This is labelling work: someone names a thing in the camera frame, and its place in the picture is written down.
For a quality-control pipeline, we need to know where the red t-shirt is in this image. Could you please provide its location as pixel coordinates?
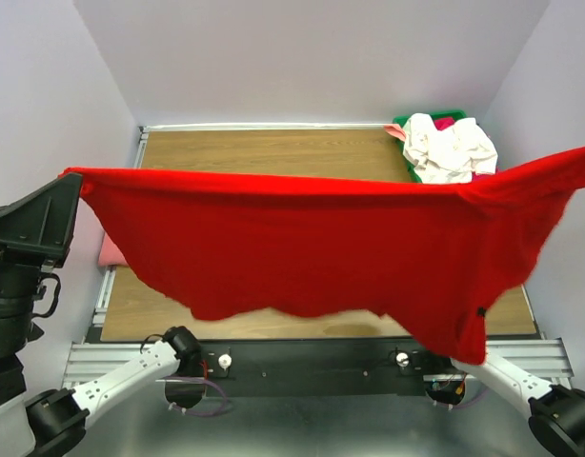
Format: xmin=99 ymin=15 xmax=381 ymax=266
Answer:
xmin=80 ymin=147 xmax=585 ymax=365

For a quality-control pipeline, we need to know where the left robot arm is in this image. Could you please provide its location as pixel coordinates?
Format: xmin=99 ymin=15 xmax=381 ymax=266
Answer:
xmin=0 ymin=173 xmax=200 ymax=456

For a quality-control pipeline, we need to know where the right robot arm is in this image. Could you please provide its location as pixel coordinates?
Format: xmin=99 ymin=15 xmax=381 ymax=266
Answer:
xmin=425 ymin=340 xmax=585 ymax=456

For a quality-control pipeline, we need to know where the folded pink t-shirt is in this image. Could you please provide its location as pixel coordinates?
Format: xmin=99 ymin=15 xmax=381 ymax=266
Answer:
xmin=98 ymin=233 xmax=129 ymax=267

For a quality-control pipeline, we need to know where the light pink cloth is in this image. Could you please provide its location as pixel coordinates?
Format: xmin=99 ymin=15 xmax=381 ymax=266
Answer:
xmin=383 ymin=124 xmax=407 ymax=142

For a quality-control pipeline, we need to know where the white t-shirt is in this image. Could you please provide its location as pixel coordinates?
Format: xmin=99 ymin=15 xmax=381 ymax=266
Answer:
xmin=404 ymin=113 xmax=472 ymax=184

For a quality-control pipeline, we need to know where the green plastic bin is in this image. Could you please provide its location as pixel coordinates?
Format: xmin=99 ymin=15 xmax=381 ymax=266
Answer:
xmin=392 ymin=109 xmax=467 ymax=183

